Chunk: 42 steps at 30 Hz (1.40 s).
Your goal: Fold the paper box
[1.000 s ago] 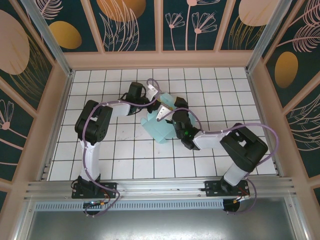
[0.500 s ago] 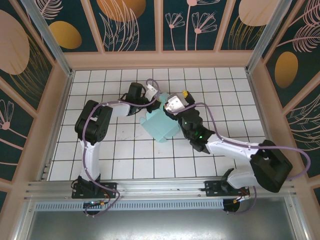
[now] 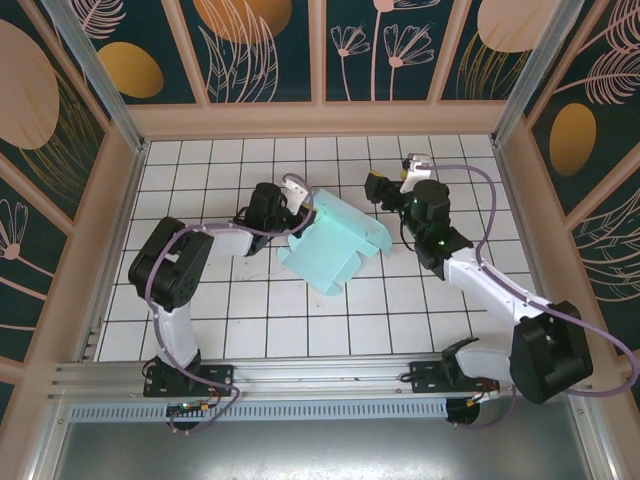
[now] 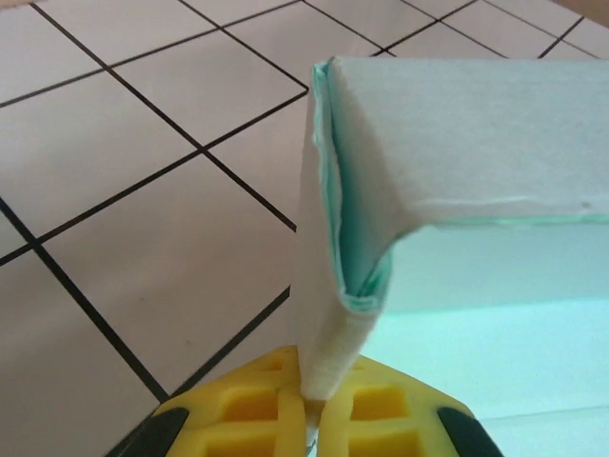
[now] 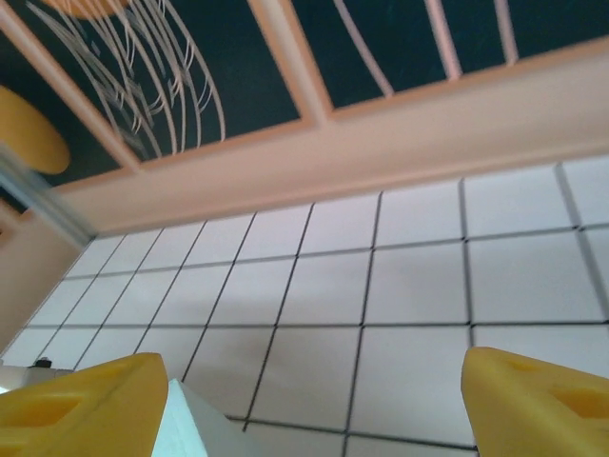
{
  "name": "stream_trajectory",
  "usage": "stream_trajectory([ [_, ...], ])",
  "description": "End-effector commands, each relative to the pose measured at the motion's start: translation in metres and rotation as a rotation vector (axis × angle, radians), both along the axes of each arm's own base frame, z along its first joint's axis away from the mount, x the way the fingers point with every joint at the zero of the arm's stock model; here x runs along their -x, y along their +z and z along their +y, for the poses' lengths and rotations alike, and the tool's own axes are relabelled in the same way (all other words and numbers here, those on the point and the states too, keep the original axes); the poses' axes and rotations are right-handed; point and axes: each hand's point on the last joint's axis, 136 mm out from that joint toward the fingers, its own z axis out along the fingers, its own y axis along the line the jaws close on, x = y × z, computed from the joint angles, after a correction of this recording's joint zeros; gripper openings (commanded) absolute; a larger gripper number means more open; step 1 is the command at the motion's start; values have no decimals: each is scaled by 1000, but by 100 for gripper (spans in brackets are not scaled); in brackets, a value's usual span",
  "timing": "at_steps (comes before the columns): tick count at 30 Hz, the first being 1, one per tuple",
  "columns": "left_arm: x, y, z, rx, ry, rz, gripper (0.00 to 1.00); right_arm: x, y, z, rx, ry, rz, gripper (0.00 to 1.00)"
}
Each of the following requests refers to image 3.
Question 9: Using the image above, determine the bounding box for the aluminium mounting rail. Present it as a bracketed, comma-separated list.
[47, 353, 599, 401]

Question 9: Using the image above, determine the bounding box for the slotted grey cable duct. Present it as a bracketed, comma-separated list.
[69, 398, 450, 422]

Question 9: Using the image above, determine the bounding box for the small electronics board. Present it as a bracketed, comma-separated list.
[166, 399, 212, 417]

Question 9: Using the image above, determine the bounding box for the orange wire connector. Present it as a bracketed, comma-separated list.
[467, 384, 502, 407]

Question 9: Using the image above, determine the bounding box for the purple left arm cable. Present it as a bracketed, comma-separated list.
[149, 172, 316, 436]

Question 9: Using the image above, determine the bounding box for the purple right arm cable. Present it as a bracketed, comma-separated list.
[427, 163, 640, 432]

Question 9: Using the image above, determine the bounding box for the light blue paper box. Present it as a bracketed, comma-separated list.
[277, 188, 394, 299]

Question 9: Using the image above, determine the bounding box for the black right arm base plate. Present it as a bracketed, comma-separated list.
[408, 360, 501, 396]

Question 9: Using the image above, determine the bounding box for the grey metal sheet panel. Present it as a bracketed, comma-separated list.
[29, 394, 614, 480]

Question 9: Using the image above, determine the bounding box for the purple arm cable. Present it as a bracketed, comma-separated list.
[427, 163, 640, 432]
[149, 172, 316, 436]

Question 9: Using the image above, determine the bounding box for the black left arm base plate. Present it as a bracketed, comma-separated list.
[143, 364, 236, 399]

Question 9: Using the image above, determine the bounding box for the aluminium frame post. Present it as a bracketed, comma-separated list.
[491, 0, 591, 147]
[41, 0, 151, 156]

